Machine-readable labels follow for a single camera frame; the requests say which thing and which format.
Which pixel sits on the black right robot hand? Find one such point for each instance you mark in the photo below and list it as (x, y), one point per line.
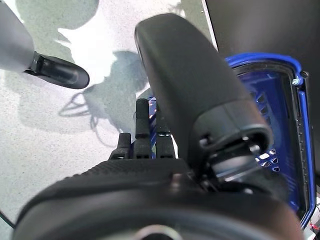
(150, 200)

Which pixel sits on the blue plastic shopping basket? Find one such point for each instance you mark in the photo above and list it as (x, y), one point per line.
(270, 82)

